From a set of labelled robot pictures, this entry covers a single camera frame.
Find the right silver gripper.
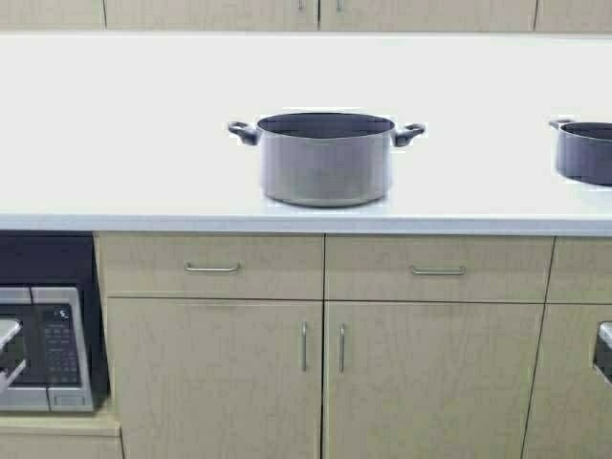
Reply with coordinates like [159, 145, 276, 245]
[593, 321, 612, 383]

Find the left silver gripper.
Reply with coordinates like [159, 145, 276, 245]
[1, 319, 26, 392]

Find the grey pot with black handles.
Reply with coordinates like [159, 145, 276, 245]
[228, 112, 426, 208]

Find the dark pot at right edge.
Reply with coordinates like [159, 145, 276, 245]
[549, 119, 611, 186]

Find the stainless steel microwave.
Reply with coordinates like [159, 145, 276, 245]
[1, 286, 95, 412]

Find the left beige drawer front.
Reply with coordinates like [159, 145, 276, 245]
[96, 232, 323, 300]

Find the beige drawer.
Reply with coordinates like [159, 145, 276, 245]
[325, 235, 554, 303]
[96, 232, 323, 300]

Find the right beige drawer front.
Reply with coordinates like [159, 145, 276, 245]
[325, 235, 554, 303]

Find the right drawer metal handle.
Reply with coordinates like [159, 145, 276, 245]
[410, 266, 467, 276]

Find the drawer metal handle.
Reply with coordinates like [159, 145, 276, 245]
[410, 266, 467, 276]
[184, 262, 241, 274]

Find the left drawer metal handle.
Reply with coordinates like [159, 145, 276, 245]
[184, 262, 241, 274]

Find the right door metal handle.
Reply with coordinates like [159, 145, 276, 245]
[339, 323, 346, 374]

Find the door metal handle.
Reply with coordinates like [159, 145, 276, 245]
[300, 321, 308, 372]
[339, 323, 346, 374]

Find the left door metal handle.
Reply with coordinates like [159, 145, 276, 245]
[300, 321, 308, 372]

